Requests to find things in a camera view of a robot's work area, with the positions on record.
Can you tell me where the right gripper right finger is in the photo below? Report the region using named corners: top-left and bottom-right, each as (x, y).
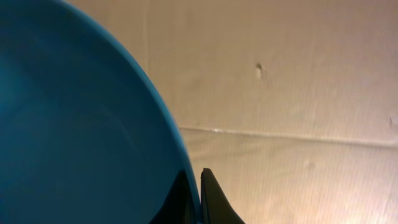
top-left (201, 168), bottom-right (244, 224)

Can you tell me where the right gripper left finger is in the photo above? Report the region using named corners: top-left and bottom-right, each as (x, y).
top-left (149, 171), bottom-right (195, 224)

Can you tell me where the dark blue plate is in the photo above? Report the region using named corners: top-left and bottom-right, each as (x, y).
top-left (1, 1), bottom-right (202, 224)

